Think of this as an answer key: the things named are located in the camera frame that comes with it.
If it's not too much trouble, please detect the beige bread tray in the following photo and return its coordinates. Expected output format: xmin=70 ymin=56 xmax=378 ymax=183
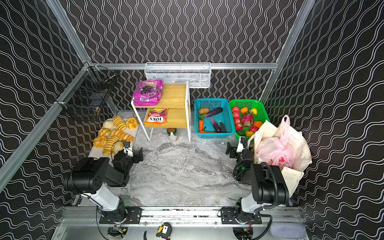
xmin=89 ymin=116 xmax=139 ymax=162

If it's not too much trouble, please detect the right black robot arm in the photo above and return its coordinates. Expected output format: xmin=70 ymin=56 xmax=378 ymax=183
xmin=226 ymin=137 xmax=290 ymax=216

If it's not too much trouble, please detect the yellow black tape measure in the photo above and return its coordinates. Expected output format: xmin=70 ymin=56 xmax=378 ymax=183
xmin=156 ymin=223 xmax=172 ymax=240

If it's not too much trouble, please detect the pink dragon fruit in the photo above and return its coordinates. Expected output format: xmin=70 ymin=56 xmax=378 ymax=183
xmin=241 ymin=113 xmax=255 ymax=127

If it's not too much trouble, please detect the white wooden two-tier shelf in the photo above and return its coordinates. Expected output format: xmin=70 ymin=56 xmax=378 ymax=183
xmin=138 ymin=81 xmax=192 ymax=141

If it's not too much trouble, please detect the orange carrot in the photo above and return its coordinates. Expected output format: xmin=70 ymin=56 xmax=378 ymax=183
xmin=199 ymin=120 xmax=204 ymax=132

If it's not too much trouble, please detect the striped long bread roll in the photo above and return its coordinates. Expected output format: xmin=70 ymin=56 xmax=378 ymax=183
xmin=102 ymin=135 xmax=119 ymax=156

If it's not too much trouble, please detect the green plastic basket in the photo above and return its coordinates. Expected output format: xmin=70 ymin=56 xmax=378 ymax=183
xmin=229 ymin=100 xmax=270 ymax=140

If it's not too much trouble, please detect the cream canvas tote bag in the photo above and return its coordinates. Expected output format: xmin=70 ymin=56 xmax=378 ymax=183
xmin=248 ymin=115 xmax=312 ymax=197

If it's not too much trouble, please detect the pink plastic bag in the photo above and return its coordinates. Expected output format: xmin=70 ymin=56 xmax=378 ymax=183
xmin=257 ymin=115 xmax=296 ymax=169

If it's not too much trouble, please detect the red Fox's candy bag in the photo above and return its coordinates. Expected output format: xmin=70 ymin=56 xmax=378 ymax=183
xmin=145 ymin=108 xmax=168 ymax=125

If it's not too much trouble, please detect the white wire wall basket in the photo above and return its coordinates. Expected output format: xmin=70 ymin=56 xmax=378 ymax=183
xmin=145 ymin=62 xmax=212 ymax=89

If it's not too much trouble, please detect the green glass bottle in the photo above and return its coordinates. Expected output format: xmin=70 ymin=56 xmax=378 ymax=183
xmin=167 ymin=128 xmax=178 ymax=142

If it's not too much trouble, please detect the teal plastic basket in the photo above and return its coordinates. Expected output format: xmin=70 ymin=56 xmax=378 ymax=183
xmin=194 ymin=98 xmax=235 ymax=139

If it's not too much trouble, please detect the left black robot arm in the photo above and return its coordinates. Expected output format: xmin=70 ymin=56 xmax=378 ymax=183
xmin=64 ymin=148 xmax=144 ymax=212

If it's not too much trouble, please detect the round crusty bread loaf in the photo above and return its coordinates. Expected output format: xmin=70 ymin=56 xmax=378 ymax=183
xmin=112 ymin=141 xmax=124 ymax=154

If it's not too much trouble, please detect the purple eggplant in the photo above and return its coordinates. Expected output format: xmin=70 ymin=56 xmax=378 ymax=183
xmin=205 ymin=107 xmax=223 ymax=118

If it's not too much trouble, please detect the purple snack bag left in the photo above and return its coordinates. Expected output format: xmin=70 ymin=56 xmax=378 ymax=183
xmin=133 ymin=79 xmax=164 ymax=107

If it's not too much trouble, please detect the brown potato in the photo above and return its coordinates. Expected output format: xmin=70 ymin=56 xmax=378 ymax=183
xmin=198 ymin=107 xmax=210 ymax=115

